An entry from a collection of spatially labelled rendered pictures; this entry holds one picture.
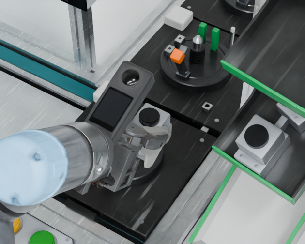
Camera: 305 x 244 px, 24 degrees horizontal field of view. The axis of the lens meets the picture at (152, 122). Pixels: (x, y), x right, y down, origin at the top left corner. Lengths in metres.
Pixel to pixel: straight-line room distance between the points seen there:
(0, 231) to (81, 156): 0.12
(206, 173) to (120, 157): 0.34
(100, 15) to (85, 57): 0.32
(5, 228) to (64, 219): 0.41
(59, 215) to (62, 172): 0.45
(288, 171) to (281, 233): 0.16
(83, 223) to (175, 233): 0.15
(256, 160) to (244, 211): 0.19
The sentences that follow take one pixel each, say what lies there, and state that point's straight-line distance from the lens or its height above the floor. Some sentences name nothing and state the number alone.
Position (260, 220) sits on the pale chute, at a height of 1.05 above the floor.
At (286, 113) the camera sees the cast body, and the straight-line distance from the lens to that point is 0.93.
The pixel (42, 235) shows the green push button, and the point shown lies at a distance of 1.15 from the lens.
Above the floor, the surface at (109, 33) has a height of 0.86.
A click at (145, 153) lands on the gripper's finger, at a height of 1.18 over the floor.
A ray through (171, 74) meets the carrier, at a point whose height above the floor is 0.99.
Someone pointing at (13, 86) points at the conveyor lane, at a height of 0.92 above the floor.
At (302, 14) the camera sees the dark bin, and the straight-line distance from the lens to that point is 0.86.
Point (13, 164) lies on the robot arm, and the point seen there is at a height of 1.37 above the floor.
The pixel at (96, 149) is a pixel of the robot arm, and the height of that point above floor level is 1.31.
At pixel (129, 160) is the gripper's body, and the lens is 0.91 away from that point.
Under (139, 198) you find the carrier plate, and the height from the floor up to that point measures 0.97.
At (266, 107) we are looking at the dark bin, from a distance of 0.97.
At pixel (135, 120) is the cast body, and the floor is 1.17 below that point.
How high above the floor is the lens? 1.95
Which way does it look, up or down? 50 degrees down
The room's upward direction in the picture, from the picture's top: straight up
